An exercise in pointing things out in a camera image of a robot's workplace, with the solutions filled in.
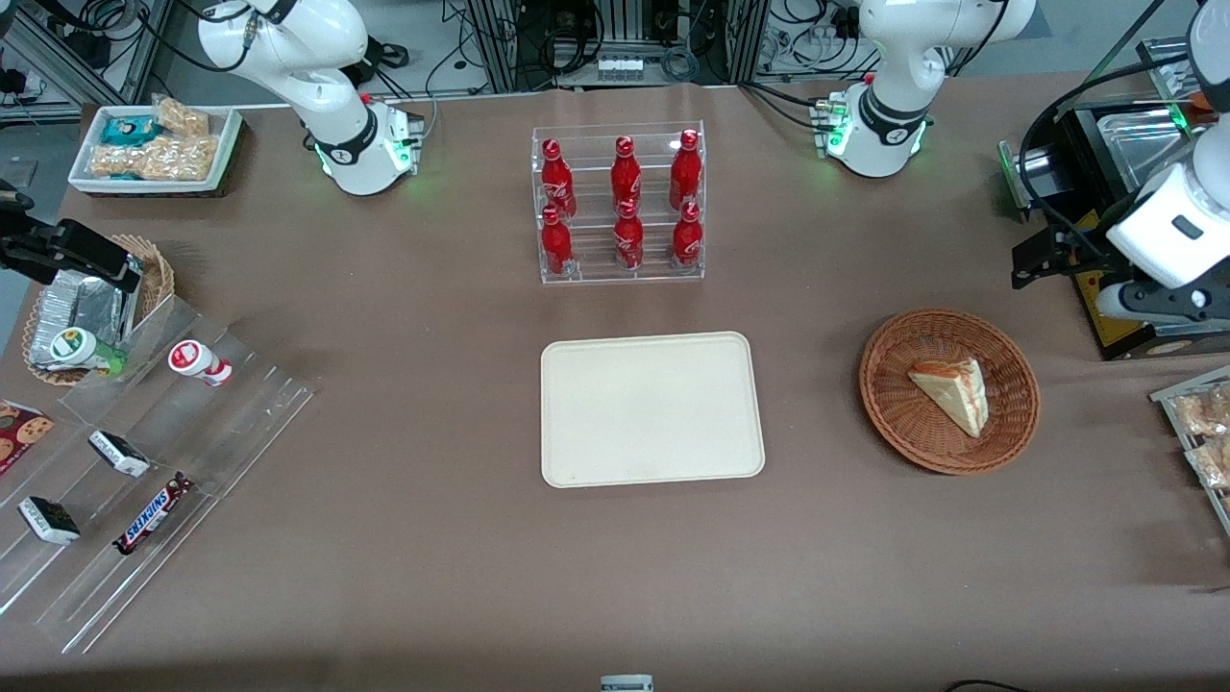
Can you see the black and white snack bar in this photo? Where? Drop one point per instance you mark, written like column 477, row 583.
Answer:
column 117, row 453
column 48, row 520

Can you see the grey snack tray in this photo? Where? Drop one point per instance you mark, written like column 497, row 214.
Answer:
column 1187, row 383

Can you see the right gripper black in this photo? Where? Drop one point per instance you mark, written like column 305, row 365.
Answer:
column 21, row 245

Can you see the white snack tray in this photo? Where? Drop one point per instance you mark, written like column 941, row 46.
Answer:
column 229, row 144

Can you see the beige rectangular tray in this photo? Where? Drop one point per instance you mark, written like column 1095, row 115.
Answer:
column 653, row 408

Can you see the clear acrylic stepped shelf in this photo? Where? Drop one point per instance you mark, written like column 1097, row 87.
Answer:
column 240, row 423

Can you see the large rice cracker packet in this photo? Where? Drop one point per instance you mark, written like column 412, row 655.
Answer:
column 154, row 159

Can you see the red cola bottle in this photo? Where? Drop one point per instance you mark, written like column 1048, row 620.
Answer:
column 626, row 173
column 685, row 171
column 687, row 235
column 555, row 242
column 556, row 178
column 628, row 238

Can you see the chocolate chip cookie pack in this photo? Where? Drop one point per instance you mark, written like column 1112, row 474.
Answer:
column 19, row 432

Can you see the clear acrylic bottle rack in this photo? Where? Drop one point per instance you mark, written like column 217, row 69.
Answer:
column 596, row 259

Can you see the metal warmer pan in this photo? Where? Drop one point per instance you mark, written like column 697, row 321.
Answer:
column 1143, row 144

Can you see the red sausage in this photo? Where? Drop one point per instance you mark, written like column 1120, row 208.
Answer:
column 1199, row 98

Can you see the black food warmer appliance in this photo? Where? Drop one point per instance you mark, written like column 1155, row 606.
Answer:
column 1124, row 336

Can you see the green-lidded yogurt bottle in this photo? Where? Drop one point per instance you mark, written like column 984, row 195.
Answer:
column 77, row 348

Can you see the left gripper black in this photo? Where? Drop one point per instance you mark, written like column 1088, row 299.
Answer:
column 1083, row 252

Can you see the small rice cracker packet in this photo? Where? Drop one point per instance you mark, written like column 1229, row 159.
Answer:
column 183, row 117

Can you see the clear bagged pastry packet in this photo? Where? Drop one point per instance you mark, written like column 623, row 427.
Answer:
column 1216, row 463
column 1206, row 413

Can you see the teal snack packet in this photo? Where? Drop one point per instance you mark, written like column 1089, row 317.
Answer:
column 130, row 130

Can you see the red-lidded yogurt bottle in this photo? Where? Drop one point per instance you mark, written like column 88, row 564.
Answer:
column 192, row 358

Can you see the aluminium profile frame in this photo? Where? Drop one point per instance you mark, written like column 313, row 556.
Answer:
column 149, row 43

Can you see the small light wicker basket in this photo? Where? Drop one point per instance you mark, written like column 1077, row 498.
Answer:
column 159, row 274

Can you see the small white labelled device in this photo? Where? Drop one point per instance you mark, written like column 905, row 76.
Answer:
column 627, row 684

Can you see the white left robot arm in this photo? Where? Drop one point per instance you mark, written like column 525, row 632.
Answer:
column 894, row 58

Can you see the triangular sandwich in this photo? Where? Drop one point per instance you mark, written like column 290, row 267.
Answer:
column 956, row 394

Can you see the aluminium equipment rack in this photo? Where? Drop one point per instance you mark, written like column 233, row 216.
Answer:
column 501, row 48

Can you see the silver foil packet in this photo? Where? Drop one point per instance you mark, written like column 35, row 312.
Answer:
column 82, row 308

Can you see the brown round wicker basket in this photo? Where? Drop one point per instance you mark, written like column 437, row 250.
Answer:
column 903, row 423

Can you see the white power strip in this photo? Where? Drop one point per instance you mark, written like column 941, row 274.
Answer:
column 620, row 67

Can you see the Snickers chocolate bar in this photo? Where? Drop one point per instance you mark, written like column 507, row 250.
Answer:
column 152, row 514

